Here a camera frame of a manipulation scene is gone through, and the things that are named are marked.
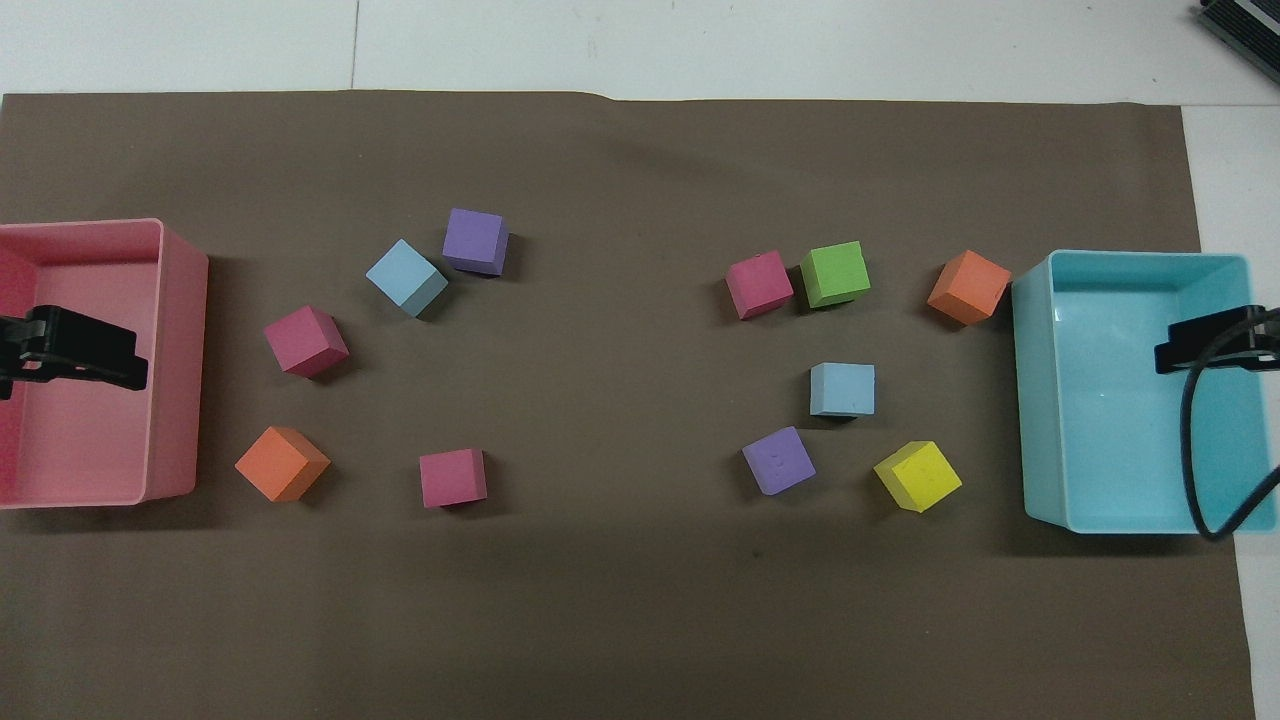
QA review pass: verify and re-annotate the pink plastic bin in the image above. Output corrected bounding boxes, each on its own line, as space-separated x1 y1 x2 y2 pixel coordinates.
0 218 210 510

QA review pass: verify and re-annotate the yellow foam block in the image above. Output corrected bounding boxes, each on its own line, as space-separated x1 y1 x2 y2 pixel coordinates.
872 440 964 514

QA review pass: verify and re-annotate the pink foam block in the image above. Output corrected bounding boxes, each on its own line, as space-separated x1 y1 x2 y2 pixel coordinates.
263 305 351 380
724 249 795 321
418 448 489 509

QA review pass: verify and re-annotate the black stand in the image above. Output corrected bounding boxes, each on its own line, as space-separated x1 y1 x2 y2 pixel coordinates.
1198 0 1280 58

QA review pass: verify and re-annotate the light blue plastic bin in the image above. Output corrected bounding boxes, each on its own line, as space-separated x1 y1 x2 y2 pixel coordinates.
1011 250 1280 535

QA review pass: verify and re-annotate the orange foam block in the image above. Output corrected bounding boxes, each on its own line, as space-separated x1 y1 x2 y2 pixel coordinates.
926 249 1013 327
234 425 332 504

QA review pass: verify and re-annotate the green foam block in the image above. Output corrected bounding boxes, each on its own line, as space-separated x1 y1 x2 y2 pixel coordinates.
799 240 872 309

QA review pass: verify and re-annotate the purple foam block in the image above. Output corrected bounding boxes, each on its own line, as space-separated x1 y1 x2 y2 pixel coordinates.
441 207 510 277
741 426 817 497

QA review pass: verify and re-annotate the black cable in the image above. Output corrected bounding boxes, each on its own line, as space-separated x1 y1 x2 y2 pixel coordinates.
1180 306 1280 543

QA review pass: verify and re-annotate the light blue foam block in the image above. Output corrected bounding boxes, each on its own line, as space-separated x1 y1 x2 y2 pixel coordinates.
365 238 450 320
808 362 877 419

